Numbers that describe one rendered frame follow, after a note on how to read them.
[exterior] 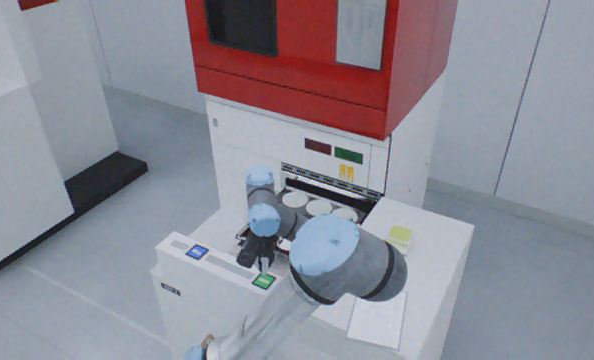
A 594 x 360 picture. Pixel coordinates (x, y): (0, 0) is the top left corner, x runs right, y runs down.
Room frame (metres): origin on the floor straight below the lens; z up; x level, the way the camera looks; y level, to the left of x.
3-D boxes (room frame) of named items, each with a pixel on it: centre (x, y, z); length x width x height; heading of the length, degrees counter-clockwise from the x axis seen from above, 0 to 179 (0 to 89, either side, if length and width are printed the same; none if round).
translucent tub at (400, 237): (1.17, -0.29, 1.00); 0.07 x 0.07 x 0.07; 64
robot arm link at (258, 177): (1.04, 0.13, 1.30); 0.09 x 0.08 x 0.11; 9
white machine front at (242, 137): (1.67, 0.07, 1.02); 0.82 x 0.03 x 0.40; 61
